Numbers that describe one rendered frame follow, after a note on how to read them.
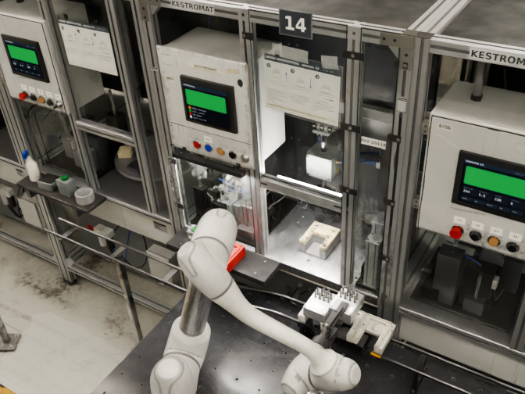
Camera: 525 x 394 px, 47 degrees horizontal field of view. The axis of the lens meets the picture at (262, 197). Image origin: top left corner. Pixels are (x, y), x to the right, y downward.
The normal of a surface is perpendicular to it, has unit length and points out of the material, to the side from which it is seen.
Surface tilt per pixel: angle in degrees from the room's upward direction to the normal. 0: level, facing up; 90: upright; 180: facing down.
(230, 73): 91
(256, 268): 0
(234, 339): 0
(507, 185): 90
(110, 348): 0
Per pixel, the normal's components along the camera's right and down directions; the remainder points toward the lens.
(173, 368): -0.08, -0.74
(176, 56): -0.52, 0.53
